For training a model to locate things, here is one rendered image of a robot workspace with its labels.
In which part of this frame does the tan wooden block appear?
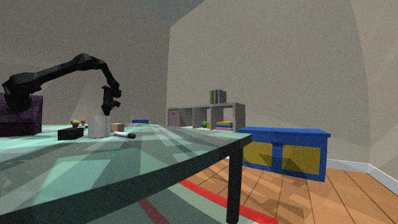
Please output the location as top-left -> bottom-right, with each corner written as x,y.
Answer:
110,123 -> 124,133

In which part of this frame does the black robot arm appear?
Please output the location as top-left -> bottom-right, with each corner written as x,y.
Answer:
2,53 -> 122,110

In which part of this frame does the grey mug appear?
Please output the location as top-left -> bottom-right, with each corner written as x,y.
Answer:
88,116 -> 110,139

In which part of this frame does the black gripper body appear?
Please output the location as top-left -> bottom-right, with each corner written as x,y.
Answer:
101,95 -> 114,108

